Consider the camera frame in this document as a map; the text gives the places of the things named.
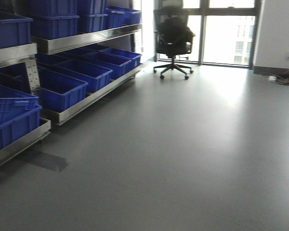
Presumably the blue bin lower shelf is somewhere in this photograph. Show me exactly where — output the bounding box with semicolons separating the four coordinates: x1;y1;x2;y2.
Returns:
38;68;88;112

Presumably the black office chair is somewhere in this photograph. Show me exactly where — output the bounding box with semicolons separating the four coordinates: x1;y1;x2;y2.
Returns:
153;0;195;80

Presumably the white power strip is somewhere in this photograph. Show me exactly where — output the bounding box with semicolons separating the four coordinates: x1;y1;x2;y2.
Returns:
268;76;276;82

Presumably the blue bin bottom left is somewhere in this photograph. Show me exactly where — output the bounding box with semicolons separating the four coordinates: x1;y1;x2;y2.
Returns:
0;85;42;150

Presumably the steel shelving rack near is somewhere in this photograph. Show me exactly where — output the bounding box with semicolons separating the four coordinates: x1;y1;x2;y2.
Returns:
0;43;51;166

